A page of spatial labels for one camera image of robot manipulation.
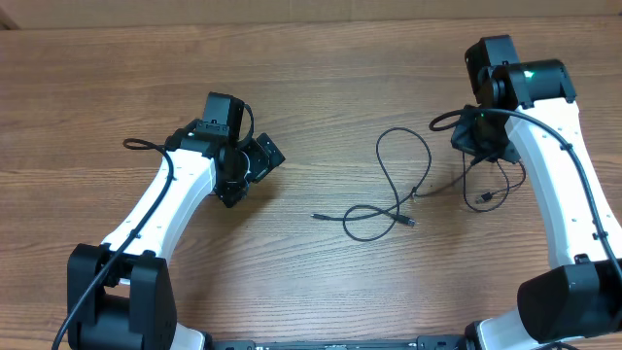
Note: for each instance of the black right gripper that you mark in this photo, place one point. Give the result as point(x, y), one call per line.
point(466, 134)

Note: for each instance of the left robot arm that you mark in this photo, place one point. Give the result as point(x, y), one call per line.
point(119, 293)

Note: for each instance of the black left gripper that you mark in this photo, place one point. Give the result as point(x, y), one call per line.
point(263, 162)

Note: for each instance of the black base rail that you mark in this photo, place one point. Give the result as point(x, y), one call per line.
point(422, 342)

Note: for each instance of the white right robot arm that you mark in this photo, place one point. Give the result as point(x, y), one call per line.
point(528, 112)

